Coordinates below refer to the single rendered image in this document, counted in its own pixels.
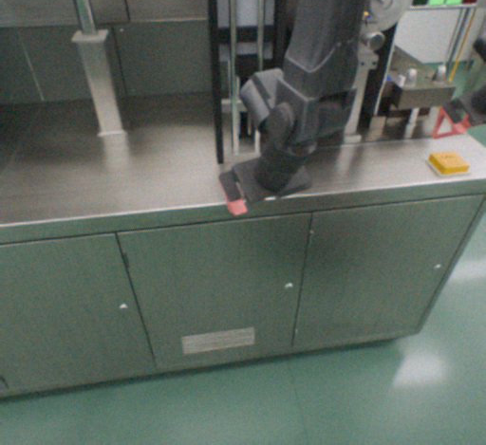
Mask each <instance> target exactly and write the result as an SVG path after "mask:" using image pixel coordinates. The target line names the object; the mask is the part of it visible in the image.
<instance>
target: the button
mask: <svg viewBox="0 0 486 445"><path fill-rule="evenodd" d="M428 161H429V162H431V163H432V164H433V165H434V166H435V167H436V168H437V169H438V170H439V171H440V172H441V174H442V175H451V174H452V173H461V172H468V169H469V167H470V164H469V163H468V162H466V161H465V160H464V159H462V158H461V157H460V155H459V154H458V153H457V152H456V151H447V152H436V153H431V154H429V158H428Z"/></svg>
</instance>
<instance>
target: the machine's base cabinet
mask: <svg viewBox="0 0 486 445"><path fill-rule="evenodd" d="M485 212H486V188H485V189H475V190H466V192H455V193H447V194H436V195H418V196H408V197H398V198H388V199H378V200H368V201H359V202H349V203H339V204H329V205H320V206H309V207H301V209H290V210H280V211H271V212H261V213H243V214H239V215H234V214H233V215H222V216H213V217H203V218H193V219H184V220H174V221H163V222H155V223H144V224H135V226H125V227H116V228H105V229H96V230H86V231H76V232H57V233H49V234H38V235H28V236H19V237H9V238H0V397H6V396H13V395H20V394H26V393H34V391H40V390H47V389H54V388H60V387H67V386H74V385H80V384H88V383H93V382H101V381H108V380H120V379H127V378H134V377H140V375H148V374H154V373H160V372H168V371H174V370H180V369H188V368H194V367H201V366H208V365H214V364H222V363H228V362H241V361H248V360H254V358H261V357H268V356H274V355H282V354H288V353H294V352H302V351H308V350H315V349H322V348H328V347H335V346H342V345H349V344H355V343H368V341H375V340H382V339H388V338H395V337H402V336H408V335H416V334H420V332H421V329H422V327H423V326H424V323H425V321H426V319H427V317H428V315H430V314H431V312H432V310H433V307H434V305H435V303H436V302H437V300H438V298H439V296H440V294H441V291H442V290H443V288H444V286H446V284H447V282H448V280H449V279H450V277H451V275H452V272H453V270H454V268H455V267H456V265H457V263H458V260H459V257H460V256H461V255H462V254H463V253H464V251H465V249H466V247H467V245H468V244H469V242H470V239H471V237H472V235H473V233H474V232H475V230H476V228H477V225H478V222H480V220H481V219H482V217H483V215H484V214H485Z"/></svg>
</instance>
